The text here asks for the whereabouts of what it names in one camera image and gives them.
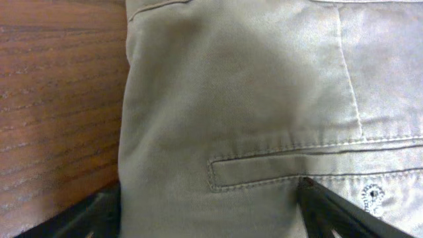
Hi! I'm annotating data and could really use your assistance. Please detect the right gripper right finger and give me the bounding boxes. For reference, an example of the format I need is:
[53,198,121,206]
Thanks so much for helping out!
[297,177,412,238]

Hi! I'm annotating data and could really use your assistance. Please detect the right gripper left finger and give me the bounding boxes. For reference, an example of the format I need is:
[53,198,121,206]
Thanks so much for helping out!
[16,183,121,238]

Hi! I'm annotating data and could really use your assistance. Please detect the khaki beige shorts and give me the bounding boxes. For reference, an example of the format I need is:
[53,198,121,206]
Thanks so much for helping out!
[118,0,422,237]

